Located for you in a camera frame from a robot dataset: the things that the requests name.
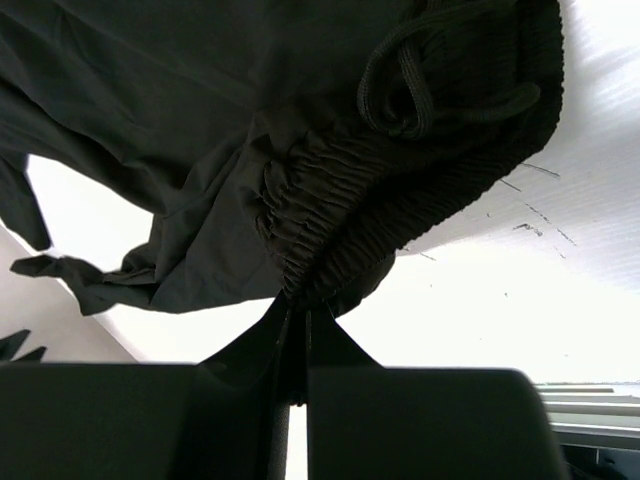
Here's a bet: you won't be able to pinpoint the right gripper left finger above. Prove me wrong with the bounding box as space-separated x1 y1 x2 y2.
1 297 289 479

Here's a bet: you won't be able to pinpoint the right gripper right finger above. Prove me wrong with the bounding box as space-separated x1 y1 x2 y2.
305 307 570 480

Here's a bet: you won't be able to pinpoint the black trousers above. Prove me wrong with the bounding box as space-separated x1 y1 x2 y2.
1 0 564 315

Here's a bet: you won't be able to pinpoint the aluminium frame rail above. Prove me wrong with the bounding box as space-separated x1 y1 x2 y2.
536 383 639 451

